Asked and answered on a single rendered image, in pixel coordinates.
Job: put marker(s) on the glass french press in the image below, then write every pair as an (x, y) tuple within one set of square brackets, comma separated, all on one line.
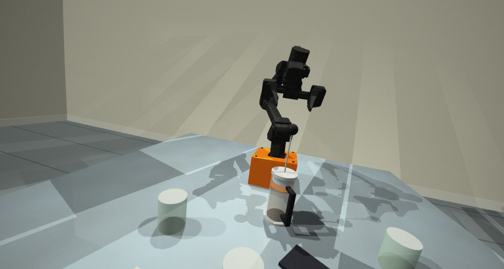
[(281, 196)]

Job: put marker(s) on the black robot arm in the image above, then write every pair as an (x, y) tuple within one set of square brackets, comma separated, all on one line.
[(294, 70)]

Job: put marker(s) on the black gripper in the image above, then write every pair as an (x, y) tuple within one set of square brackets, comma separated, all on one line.
[(292, 90)]

